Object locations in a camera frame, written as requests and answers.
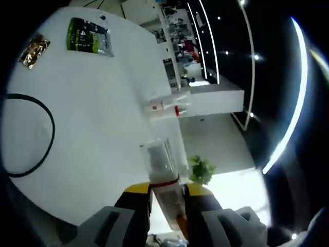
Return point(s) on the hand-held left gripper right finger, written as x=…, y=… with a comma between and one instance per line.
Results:
x=203, y=218

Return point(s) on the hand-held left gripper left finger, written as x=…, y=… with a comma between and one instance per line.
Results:
x=133, y=213

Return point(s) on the white red-banded skincare bottle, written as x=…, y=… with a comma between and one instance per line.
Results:
x=168, y=203
x=164, y=114

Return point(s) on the green potted plant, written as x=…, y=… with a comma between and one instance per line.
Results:
x=201, y=169

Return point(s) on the green foil packet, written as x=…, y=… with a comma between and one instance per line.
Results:
x=82, y=38

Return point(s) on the gold foil wrapper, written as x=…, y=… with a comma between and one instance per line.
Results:
x=33, y=51

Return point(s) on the small dark blue object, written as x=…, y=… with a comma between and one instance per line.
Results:
x=102, y=17

